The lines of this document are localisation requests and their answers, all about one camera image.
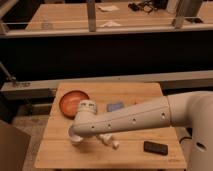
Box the white ceramic cup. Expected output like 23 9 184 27
68 128 83 146

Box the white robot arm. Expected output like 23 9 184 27
72 91 213 171

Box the blue sponge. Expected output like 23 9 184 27
106 102 124 112

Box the orange wooden bowl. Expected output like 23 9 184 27
59 90 89 119

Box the crumpled white paper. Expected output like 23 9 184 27
100 21 122 27

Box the black phone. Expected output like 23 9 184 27
144 141 168 155

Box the white paper sheet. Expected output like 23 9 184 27
98 5 119 12

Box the clear plastic bottle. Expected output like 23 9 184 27
41 15 53 30

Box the cardboard box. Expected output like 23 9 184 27
0 120 30 171

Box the metal frame post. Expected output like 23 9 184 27
87 0 96 32

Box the black cable bundle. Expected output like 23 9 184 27
127 0 156 14

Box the metal clamp bracket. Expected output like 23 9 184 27
0 61 30 87

